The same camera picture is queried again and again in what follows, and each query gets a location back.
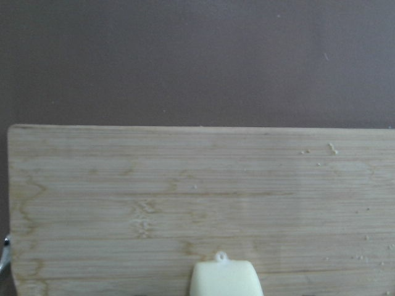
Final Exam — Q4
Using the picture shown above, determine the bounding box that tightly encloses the cream white bun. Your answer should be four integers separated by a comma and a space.
189, 251, 264, 296

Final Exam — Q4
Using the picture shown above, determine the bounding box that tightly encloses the wooden cutting board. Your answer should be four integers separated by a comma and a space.
7, 125, 394, 295

